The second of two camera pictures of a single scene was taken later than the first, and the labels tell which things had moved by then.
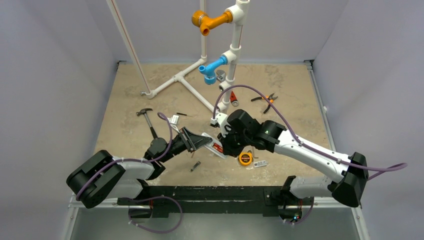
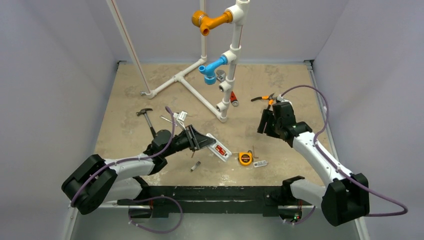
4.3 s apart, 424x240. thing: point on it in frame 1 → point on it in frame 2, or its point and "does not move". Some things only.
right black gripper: [226, 145] → [269, 120]
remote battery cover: [260, 163] does not move
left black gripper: [193, 141] does not move
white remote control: [209, 145] does not move
